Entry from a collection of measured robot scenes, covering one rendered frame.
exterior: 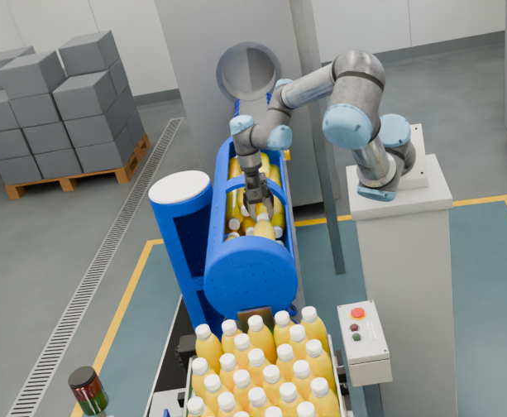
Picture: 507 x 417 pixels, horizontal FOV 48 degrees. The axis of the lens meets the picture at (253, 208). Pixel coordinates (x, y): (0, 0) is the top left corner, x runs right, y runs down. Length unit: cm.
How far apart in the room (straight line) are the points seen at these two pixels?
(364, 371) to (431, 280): 69
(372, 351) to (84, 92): 404
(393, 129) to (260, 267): 57
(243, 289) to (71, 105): 368
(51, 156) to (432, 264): 408
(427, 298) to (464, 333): 97
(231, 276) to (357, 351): 46
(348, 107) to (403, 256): 80
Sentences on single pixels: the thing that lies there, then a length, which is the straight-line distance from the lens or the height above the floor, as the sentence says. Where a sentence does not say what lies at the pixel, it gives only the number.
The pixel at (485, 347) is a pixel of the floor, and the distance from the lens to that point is 303.
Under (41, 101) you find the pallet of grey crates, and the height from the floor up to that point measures 87.
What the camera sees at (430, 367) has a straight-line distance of 239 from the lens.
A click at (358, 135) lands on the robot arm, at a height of 158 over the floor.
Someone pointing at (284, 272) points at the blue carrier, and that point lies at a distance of 171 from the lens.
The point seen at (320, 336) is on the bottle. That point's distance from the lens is 161.
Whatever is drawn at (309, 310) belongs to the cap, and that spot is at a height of 111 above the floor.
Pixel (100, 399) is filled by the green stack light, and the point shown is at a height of 119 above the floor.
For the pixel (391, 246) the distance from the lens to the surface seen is 200.
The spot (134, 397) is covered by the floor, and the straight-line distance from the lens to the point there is 316.
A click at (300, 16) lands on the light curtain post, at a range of 286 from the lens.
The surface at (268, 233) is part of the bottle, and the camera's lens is 182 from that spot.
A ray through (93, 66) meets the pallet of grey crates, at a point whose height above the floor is 98.
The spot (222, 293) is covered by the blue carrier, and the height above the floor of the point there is 109.
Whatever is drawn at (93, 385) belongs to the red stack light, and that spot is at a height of 124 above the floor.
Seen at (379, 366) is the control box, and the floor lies 106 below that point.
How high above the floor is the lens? 214
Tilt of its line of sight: 30 degrees down
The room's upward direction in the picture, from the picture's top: 14 degrees counter-clockwise
